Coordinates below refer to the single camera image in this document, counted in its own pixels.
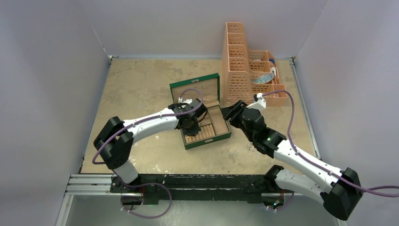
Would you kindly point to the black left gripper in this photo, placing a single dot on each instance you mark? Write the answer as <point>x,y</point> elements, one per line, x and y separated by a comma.
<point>193,132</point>

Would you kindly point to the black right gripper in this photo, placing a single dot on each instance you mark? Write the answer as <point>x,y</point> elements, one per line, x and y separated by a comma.
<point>233,112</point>

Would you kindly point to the green jewelry box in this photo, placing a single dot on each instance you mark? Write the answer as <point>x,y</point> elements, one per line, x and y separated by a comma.
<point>212,126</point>

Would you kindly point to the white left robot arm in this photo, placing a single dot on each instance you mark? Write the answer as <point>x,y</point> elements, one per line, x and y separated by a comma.
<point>115,140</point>

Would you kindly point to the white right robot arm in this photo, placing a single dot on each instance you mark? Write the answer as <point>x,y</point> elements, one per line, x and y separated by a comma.
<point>336,189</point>

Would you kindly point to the orange plastic organizer rack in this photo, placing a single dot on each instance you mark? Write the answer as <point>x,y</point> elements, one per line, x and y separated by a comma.
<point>240,65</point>

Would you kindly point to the clear tape roll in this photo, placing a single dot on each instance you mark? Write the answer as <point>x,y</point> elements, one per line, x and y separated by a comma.
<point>268,77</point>

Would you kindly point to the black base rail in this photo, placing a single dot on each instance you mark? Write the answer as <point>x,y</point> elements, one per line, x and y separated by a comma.
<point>253,189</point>

